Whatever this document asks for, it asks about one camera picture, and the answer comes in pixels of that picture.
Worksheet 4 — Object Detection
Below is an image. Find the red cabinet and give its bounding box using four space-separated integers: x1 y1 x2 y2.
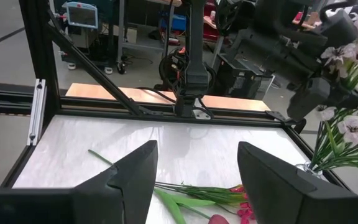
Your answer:
203 0 226 41

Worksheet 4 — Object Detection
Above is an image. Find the silver aluminium extrusion bracket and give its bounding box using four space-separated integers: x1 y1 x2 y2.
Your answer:
26 78 48 146

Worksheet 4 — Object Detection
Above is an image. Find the grey metal shelf rack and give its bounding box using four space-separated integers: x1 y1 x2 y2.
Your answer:
116 0 175 74

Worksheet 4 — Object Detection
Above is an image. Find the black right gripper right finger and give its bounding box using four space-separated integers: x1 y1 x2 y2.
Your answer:
237 141 358 224

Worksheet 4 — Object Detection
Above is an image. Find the teal framed monitor cart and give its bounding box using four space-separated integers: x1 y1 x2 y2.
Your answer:
62 1 115 75

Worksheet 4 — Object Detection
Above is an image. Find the black hazard-striped floor mat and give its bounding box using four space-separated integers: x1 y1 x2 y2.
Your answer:
0 81 35 115

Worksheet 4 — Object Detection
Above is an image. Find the pink artificial flower bunch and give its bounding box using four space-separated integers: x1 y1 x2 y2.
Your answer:
154 182 254 224

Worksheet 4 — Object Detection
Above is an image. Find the dark red artificial tulip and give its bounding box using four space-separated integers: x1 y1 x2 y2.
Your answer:
88 149 231 224

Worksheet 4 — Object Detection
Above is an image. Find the wooden table board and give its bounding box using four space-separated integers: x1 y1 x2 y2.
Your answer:
65 82 272 112

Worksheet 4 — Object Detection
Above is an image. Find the clear glass vase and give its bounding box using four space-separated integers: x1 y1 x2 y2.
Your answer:
295 161 324 180

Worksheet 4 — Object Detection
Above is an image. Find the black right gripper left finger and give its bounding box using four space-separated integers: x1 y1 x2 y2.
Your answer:
0 139 159 224

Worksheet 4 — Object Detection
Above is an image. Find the blue storage bin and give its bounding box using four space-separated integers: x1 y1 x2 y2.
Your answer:
160 12 188 32

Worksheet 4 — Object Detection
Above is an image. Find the black equipment cart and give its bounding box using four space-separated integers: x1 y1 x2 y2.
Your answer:
214 54 276 100

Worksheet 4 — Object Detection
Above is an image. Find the black aluminium rig frame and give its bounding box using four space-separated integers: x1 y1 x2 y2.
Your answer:
0 0 352 191

